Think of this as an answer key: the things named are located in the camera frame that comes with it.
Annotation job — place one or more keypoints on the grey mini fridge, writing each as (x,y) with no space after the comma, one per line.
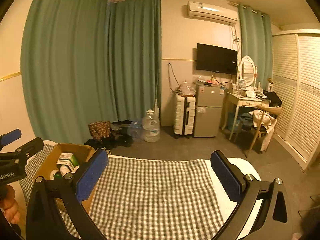
(209,103)

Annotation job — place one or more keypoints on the wooden chair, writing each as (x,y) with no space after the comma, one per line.
(264,123)

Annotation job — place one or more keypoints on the brown cardboard box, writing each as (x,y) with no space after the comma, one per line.
(85,188)

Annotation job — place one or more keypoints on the brown patterned bag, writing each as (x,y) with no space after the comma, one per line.
(99,130)

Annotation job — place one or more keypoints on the white plug-in device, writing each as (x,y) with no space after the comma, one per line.
(64,170)

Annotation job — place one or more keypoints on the green white medicine box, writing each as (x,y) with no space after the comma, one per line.
(67,161)

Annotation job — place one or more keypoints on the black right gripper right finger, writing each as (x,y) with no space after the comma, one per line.
(273,219)

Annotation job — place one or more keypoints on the white dressing table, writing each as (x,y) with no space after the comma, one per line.
(236,105)

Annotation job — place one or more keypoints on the teal curtain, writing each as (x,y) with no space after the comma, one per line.
(84,61)
(256,41)

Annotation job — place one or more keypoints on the black wall television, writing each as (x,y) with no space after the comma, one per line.
(216,59)

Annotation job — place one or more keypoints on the person's left hand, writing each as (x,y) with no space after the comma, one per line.
(10,206)

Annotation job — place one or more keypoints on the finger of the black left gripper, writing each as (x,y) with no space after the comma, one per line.
(10,137)
(25,152)

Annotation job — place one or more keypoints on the oval vanity mirror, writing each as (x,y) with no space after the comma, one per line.
(247,72)

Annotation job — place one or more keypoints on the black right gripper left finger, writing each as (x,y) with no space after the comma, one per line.
(44,220)

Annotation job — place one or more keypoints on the white bed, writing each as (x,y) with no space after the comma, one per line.
(227,176)

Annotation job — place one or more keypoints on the white air conditioner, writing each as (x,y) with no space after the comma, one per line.
(214,13)

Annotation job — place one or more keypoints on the white suitcase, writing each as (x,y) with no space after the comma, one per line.
(184,115)

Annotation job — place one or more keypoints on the crushed blue water bottle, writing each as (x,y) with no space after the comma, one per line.
(135,130)

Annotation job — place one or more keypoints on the large clear water bottle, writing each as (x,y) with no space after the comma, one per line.
(151,127)

